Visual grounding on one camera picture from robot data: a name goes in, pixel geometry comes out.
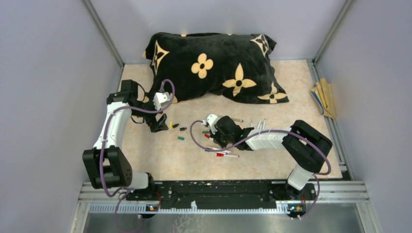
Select white marker pink cap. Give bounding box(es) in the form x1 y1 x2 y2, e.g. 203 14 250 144
207 147 233 154

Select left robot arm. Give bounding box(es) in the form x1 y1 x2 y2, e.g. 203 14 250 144
82 79 175 190

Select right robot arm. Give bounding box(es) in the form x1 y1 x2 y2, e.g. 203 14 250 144
203 114 332 200

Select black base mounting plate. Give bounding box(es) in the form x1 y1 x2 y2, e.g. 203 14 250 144
126 180 316 209

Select black floral pillow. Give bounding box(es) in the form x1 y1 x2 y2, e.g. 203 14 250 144
144 32 289 104

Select folded tan cloth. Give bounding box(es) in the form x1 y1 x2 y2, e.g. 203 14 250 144
310 78 337 119

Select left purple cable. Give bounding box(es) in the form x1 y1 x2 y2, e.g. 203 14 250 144
99 79 176 232

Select purple cable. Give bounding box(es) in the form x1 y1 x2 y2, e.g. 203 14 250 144
99 79 176 232
189 120 332 221

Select white cable duct strip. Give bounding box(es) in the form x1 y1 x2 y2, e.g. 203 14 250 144
89 203 290 215

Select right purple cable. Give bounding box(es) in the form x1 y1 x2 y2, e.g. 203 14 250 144
189 120 332 221

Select aluminium front rail frame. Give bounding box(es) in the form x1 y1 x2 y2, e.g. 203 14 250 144
70 180 381 233

